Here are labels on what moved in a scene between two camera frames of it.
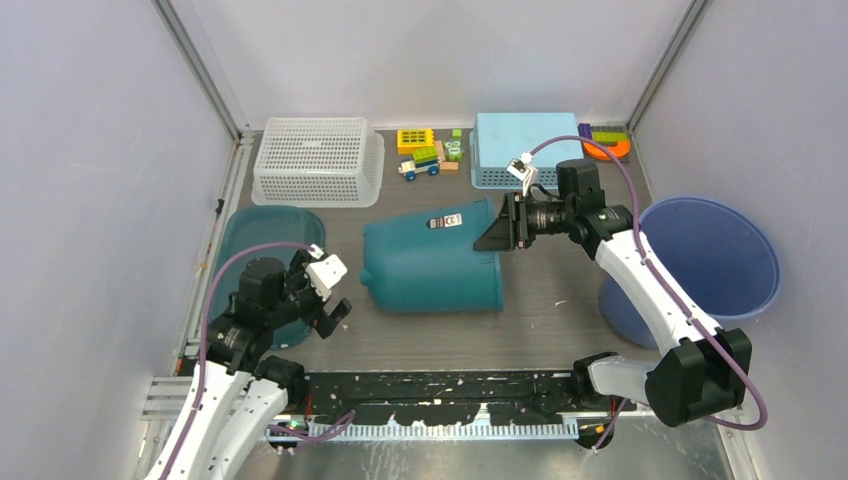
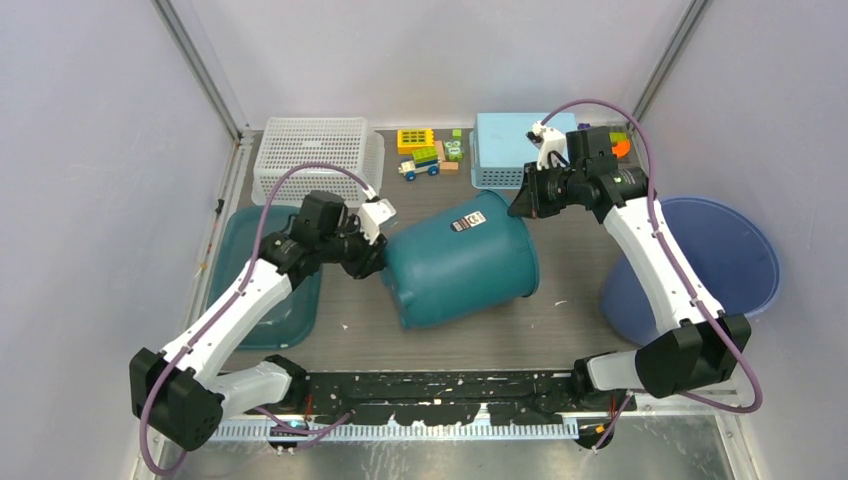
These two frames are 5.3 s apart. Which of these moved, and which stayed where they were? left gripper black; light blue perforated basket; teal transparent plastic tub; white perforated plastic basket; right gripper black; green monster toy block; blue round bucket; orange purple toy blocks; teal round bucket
Moved: left gripper black; teal round bucket; right gripper black
Stayed: orange purple toy blocks; teal transparent plastic tub; white perforated plastic basket; blue round bucket; green monster toy block; light blue perforated basket
